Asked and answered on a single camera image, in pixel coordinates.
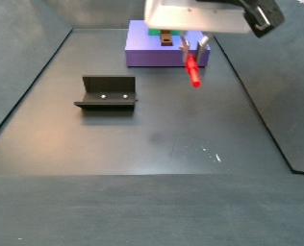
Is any purple base board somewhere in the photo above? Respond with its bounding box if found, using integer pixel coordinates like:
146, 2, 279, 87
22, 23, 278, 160
123, 19, 211, 68

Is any black angle bracket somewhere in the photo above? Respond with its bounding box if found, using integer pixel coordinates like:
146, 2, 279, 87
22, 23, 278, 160
74, 75, 136, 111

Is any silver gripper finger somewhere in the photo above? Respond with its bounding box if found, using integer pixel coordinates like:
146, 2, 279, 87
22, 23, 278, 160
195, 36, 210, 61
179, 32, 189, 63

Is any green block right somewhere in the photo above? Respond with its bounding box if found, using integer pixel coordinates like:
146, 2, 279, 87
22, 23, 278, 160
171, 31, 182, 36

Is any green block left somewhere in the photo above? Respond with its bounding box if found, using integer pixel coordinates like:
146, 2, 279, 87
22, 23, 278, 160
149, 29, 159, 36

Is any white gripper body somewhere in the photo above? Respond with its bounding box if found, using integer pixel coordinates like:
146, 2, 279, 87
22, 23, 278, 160
144, 0, 250, 34

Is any brown upright block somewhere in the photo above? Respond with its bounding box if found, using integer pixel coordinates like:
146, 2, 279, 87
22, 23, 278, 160
159, 30, 173, 46

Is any red peg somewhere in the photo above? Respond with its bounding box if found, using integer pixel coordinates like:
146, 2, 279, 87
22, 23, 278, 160
186, 54, 201, 87

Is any green block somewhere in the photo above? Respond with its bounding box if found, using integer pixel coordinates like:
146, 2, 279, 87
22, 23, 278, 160
149, 29, 159, 36
171, 31, 182, 36

